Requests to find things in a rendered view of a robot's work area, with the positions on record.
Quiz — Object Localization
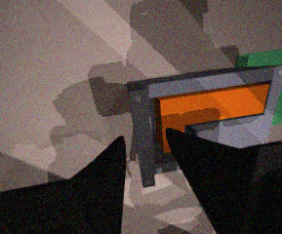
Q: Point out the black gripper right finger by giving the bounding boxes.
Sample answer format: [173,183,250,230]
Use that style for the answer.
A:
[166,128,282,234]

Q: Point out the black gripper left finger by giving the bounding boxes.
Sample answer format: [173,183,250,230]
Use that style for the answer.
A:
[0,136,127,234]

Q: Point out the orange l-shaped part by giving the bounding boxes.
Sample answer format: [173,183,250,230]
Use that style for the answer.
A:
[154,83,269,153]

